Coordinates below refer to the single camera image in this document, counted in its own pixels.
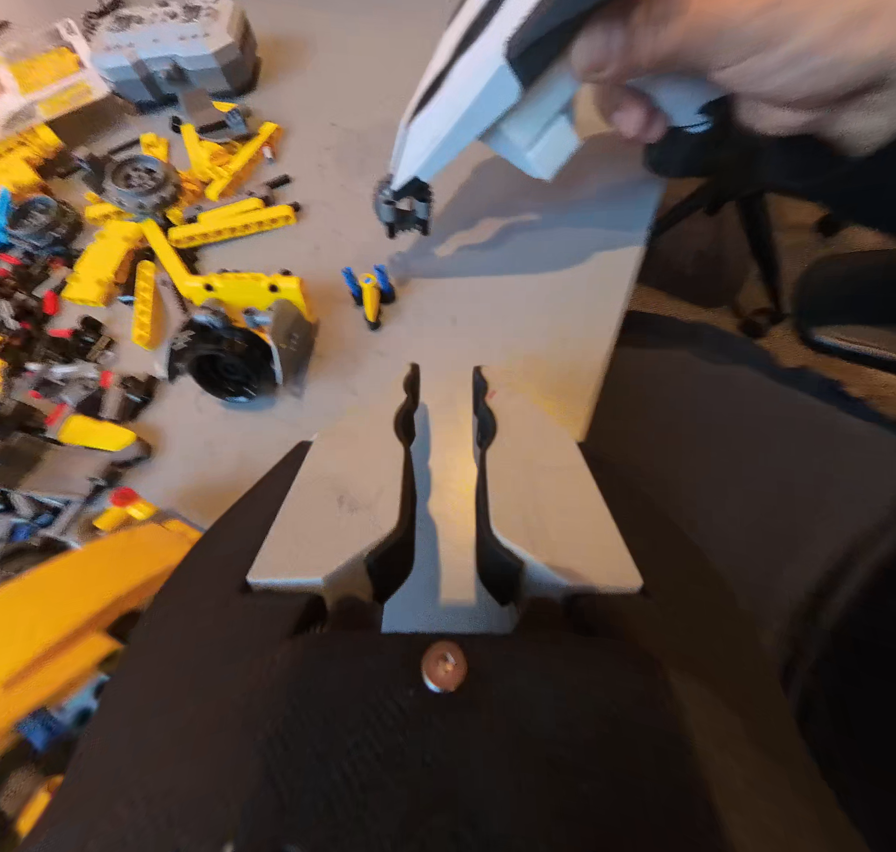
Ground person's legs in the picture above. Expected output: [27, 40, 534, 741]
[581, 309, 896, 727]

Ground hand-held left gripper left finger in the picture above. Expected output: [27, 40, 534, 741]
[245, 362, 422, 606]

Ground grey desk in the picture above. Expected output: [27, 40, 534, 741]
[0, 0, 666, 657]

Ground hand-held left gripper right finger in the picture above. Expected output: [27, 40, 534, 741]
[470, 364, 645, 608]

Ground clear plastic packet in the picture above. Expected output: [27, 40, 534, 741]
[0, 19, 113, 132]

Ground grey gear brick assembly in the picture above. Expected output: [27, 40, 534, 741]
[373, 173, 436, 238]

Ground grey wheel hub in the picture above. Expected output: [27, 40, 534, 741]
[105, 155, 179, 216]

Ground office chair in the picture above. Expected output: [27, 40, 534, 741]
[644, 124, 896, 377]

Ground pile of toy bricks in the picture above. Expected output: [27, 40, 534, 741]
[0, 96, 309, 587]

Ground small yellow blue brick piece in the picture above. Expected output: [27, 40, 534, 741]
[342, 264, 396, 331]

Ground yellow model with black wheel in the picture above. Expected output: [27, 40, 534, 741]
[164, 271, 319, 405]

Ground grey battery box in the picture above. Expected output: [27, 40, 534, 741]
[91, 0, 260, 107]

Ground person's right hand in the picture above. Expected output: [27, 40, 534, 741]
[570, 0, 896, 160]

